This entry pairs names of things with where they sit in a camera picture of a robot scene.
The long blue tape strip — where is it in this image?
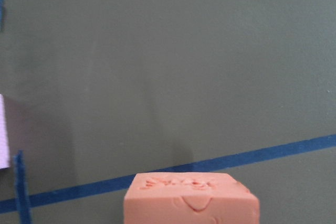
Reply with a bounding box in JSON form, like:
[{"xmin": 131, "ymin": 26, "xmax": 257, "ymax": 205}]
[{"xmin": 0, "ymin": 134, "xmax": 336, "ymax": 214}]

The white foam block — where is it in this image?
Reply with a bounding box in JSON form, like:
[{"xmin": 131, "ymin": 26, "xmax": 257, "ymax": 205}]
[{"xmin": 0, "ymin": 94, "xmax": 10, "ymax": 169}]

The orange foam block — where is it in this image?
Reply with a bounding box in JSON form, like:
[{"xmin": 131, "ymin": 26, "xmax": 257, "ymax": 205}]
[{"xmin": 123, "ymin": 172, "xmax": 260, "ymax": 224}]

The crossing blue tape strip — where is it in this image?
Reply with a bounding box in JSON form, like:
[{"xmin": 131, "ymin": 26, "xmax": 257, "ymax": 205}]
[{"xmin": 0, "ymin": 0, "xmax": 34, "ymax": 224}]

